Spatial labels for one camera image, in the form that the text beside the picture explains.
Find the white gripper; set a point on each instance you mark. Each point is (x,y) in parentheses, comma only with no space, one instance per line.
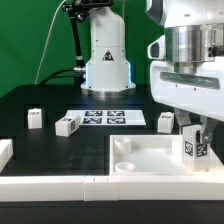
(202,93)

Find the white square tabletop panel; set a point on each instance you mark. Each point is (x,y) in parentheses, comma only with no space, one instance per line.
(148,155)

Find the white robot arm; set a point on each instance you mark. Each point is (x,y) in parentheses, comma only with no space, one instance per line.
(187,69)

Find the white right fence piece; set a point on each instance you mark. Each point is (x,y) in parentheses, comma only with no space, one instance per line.
(217,167)

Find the white fence piece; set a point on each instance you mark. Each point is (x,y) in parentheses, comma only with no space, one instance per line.
(217,167)
(6,152)

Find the white fiducial marker sheet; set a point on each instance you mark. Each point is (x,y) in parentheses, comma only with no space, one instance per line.
(109,117)

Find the white left fence piece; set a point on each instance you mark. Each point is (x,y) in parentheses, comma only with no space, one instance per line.
(6,152)

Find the white front fence wall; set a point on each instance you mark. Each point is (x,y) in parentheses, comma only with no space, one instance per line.
(110,188)

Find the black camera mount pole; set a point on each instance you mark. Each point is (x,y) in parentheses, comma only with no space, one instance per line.
(78,11)

